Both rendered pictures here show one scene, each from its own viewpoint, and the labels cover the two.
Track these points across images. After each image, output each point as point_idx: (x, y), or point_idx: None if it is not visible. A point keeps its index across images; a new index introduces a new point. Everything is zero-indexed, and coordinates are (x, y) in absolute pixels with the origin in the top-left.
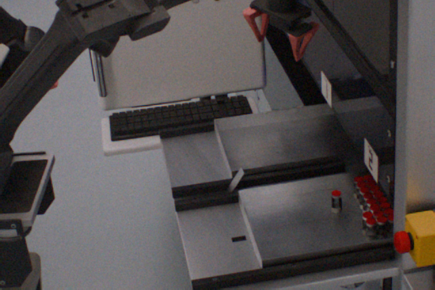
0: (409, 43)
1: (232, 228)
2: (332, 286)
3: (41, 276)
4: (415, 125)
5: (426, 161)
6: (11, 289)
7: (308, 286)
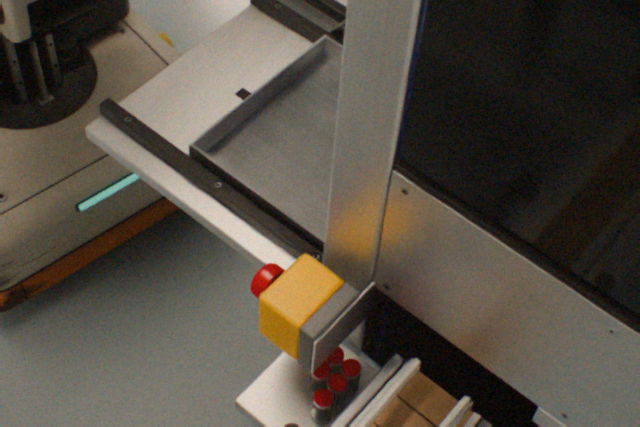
0: (347, 1)
1: (263, 77)
2: (236, 250)
3: None
4: (346, 143)
5: (359, 209)
6: None
7: (208, 224)
